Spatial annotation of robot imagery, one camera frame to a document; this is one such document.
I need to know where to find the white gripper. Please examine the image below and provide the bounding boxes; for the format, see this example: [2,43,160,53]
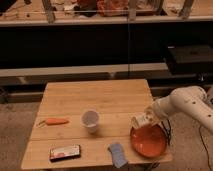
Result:
[131,108,159,129]

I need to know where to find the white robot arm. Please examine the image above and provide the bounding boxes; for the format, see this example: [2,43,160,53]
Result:
[131,86,213,133]

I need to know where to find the orange ceramic bowl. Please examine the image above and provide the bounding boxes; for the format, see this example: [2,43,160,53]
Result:
[130,125,167,158]

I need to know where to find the blue folded cloth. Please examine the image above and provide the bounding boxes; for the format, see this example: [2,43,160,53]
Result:
[108,143,128,168]

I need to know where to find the white paper cup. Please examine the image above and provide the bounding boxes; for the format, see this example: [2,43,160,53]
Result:
[81,110,99,134]

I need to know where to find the black box on shelf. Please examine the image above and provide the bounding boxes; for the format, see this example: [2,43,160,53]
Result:
[165,45,213,74]

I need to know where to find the wooden table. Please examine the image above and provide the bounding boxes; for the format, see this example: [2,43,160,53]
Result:
[20,78,174,171]

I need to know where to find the orange toy carrot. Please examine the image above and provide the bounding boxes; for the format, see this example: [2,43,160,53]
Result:
[37,118,69,126]

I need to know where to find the orange object on shelf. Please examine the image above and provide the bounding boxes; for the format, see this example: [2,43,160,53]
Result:
[97,0,128,16]

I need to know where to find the black cable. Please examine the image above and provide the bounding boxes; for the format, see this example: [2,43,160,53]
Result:
[160,118,174,147]

